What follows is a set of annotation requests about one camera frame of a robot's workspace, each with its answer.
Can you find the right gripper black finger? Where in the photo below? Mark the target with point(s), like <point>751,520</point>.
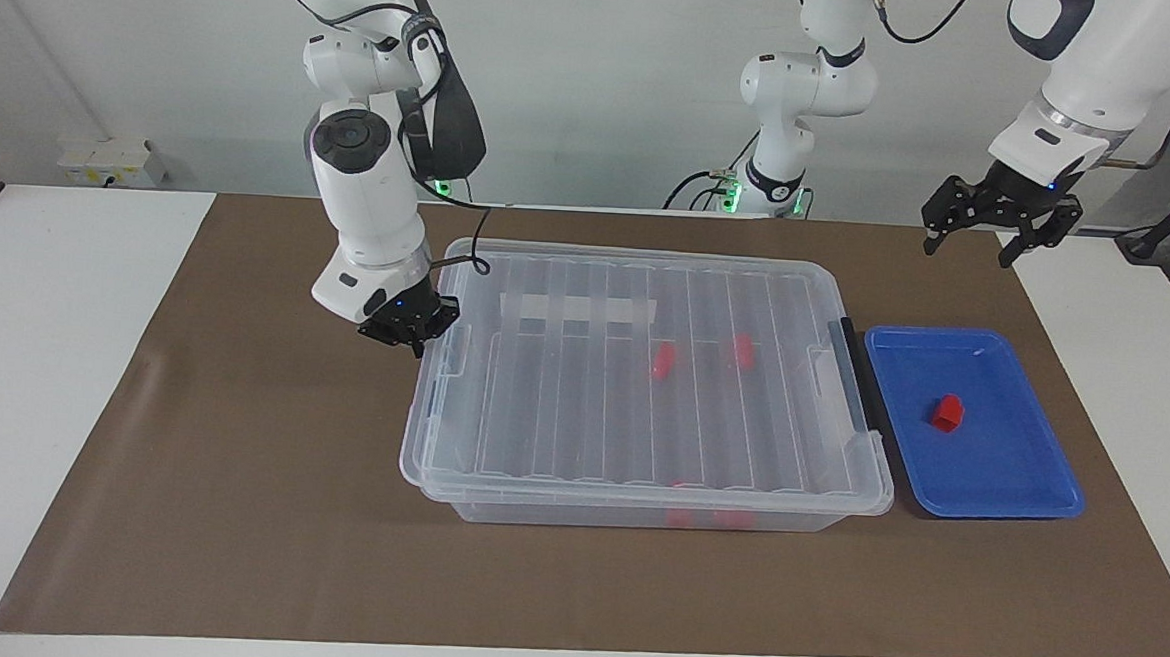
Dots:
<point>431,338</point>
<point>380,336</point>

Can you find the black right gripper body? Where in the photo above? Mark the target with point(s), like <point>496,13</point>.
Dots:
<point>411,311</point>

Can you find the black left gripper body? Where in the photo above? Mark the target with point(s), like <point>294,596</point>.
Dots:
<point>1021,189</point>

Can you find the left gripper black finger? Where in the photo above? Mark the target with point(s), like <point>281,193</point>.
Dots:
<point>952,208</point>
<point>1056,218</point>

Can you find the clear ribbed plastic lid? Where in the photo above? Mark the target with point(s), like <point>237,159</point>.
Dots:
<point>581,408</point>

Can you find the red block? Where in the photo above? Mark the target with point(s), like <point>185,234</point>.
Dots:
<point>663,361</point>
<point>680,518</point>
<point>948,416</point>
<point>741,352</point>
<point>735,520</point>

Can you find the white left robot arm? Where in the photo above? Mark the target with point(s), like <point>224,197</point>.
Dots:
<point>1119,66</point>

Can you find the clear plastic storage box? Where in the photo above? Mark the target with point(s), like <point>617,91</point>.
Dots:
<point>555,512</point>

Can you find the blue plastic tray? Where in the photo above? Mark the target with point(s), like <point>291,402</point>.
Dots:
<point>998,470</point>

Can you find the brown table mat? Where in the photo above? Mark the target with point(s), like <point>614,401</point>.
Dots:
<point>235,510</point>

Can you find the white power strip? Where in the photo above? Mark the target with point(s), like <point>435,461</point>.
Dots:
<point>103,161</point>

